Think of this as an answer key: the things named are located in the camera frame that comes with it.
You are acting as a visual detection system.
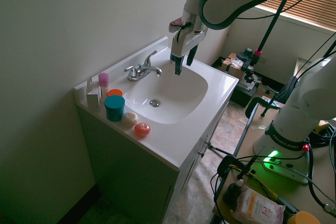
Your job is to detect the teal round jar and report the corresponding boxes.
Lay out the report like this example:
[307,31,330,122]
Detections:
[104,95,126,123]

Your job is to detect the grey vanity cabinet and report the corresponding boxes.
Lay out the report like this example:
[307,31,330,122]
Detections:
[76,102,229,224]

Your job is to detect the black camera stand pole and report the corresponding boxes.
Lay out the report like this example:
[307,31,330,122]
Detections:
[251,0,292,65]

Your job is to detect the dark dropper bottle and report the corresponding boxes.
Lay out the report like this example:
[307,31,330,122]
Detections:
[223,179,245,205]

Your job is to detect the red and white wrist camera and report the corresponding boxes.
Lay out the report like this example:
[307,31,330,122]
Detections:
[168,17,185,34]

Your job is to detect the wooden window blinds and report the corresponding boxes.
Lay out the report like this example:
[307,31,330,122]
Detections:
[255,0,336,32]

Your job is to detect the orange round lid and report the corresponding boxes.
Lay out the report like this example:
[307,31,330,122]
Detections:
[290,210,321,224]

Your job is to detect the white sink countertop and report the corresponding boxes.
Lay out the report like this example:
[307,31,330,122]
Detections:
[73,36,240,171]

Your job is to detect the brown cardboard box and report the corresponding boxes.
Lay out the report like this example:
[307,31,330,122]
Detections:
[221,52,249,78]

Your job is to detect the cream wrapped round soap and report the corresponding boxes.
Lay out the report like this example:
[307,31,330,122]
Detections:
[121,112,139,127]

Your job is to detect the white bottle with pink cap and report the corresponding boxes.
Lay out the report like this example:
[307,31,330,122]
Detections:
[98,72,110,103]

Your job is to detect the black tripod leg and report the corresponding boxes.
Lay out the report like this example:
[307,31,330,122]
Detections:
[209,145,235,156]

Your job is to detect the chrome two-handle faucet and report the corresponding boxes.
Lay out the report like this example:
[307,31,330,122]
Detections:
[123,50,163,82]

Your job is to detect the clear jar with orange lid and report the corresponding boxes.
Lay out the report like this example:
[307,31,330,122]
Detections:
[107,89,123,99]

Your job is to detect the dark metal C-clamp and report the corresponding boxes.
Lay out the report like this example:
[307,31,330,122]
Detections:
[245,96,286,119]
[216,146,265,180]

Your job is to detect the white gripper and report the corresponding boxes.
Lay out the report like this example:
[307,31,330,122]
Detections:
[170,26,207,76]

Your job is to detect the yellow cable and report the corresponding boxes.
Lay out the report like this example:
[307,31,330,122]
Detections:
[230,165,279,199]

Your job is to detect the small white carton box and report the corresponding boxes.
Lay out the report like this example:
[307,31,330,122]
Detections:
[86,76,102,113]

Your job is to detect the micellar wipes pack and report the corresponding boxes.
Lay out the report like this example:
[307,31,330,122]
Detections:
[230,185,287,224]

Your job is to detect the black equipment case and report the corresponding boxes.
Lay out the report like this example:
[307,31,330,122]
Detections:
[230,76,264,108]

